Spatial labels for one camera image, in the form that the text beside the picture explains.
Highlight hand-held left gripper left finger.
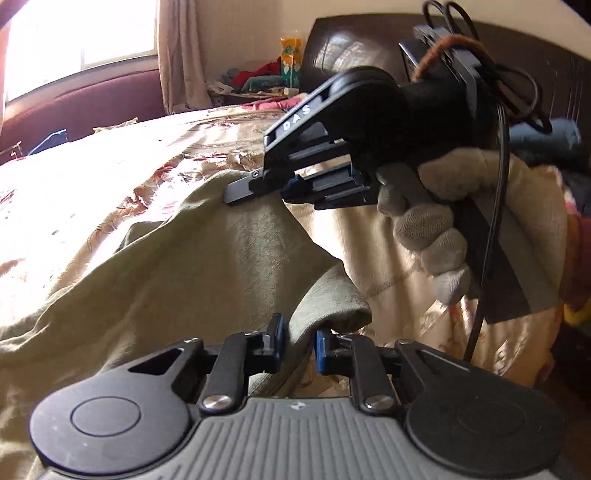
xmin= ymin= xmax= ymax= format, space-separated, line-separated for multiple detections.
xmin=124 ymin=313 xmax=291 ymax=415

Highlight pile of colourful clothes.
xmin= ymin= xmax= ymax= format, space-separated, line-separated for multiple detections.
xmin=208 ymin=58 xmax=301 ymax=100

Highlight beige patterned curtain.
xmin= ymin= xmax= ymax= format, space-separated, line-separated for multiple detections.
xmin=157 ymin=0 xmax=213 ymax=112

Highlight dark wooden headboard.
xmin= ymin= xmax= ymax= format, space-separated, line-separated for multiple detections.
xmin=302 ymin=14 xmax=591 ymax=153

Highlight black cable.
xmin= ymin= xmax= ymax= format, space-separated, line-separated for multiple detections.
xmin=422 ymin=0 xmax=543 ymax=365

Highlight bright window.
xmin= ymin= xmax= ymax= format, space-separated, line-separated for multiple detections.
xmin=4 ymin=0 xmax=160 ymax=100

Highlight brown cord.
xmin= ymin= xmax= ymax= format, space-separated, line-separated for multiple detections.
xmin=412 ymin=36 xmax=485 ymax=83

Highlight person's right hand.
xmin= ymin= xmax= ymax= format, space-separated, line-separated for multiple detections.
xmin=376 ymin=150 xmax=566 ymax=319

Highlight floral satin bedspread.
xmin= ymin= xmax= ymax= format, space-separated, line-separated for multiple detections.
xmin=0 ymin=104 xmax=568 ymax=402

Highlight folded dark jeans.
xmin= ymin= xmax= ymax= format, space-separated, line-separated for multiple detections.
xmin=510 ymin=119 xmax=583 ymax=163

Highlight olive green pants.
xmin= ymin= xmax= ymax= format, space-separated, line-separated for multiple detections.
xmin=0 ymin=172 xmax=374 ymax=462

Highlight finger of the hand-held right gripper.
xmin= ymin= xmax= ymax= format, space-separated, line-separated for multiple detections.
xmin=279 ymin=161 xmax=382 ymax=212
xmin=224 ymin=170 xmax=278 ymax=205

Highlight blue cloth item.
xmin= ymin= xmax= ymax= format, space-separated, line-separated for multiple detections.
xmin=28 ymin=129 xmax=70 ymax=155

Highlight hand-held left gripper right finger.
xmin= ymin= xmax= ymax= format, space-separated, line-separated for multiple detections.
xmin=315 ymin=329 xmax=469 ymax=415

